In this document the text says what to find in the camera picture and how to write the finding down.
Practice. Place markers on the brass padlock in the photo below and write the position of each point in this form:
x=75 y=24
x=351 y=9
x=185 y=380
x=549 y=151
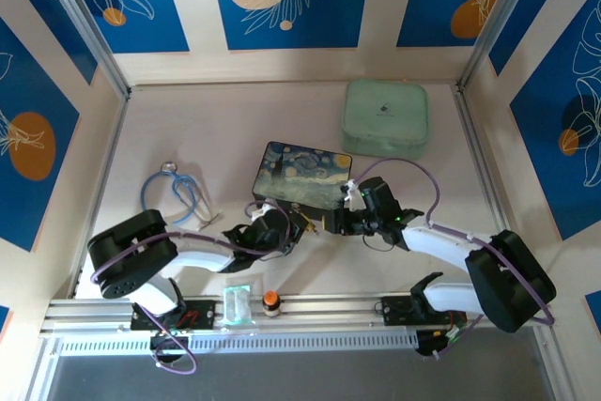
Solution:
x=310 y=225

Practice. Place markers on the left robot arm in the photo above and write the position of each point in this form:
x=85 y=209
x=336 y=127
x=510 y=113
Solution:
x=141 y=255

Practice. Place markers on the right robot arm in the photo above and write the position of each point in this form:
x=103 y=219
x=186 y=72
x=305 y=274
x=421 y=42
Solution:
x=488 y=274

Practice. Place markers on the starry night painted box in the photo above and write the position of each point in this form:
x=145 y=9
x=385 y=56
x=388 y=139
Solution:
x=300 y=173

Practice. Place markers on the orange capped small bottle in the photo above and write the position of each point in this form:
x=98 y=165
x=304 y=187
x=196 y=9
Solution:
x=271 y=302

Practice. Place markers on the clear plastic packet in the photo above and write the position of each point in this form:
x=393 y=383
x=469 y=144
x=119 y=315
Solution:
x=237 y=304

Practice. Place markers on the blue stethoscope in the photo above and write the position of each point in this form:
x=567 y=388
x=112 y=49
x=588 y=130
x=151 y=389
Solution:
x=180 y=185

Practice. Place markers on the green fabric medicine bag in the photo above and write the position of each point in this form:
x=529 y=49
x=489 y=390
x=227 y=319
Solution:
x=385 y=117

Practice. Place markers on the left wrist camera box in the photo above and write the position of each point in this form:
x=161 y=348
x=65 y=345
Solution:
x=271 y=225

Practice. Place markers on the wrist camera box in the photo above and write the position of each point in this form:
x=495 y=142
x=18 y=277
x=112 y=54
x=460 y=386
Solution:
x=271 y=225
x=381 y=196

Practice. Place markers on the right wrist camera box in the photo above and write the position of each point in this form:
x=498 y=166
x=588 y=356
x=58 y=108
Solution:
x=381 y=196

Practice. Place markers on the aluminium frame rail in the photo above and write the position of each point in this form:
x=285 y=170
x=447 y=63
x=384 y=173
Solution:
x=328 y=316

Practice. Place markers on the aluminium frame post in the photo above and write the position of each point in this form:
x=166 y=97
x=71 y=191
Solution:
x=497 y=20
x=89 y=25

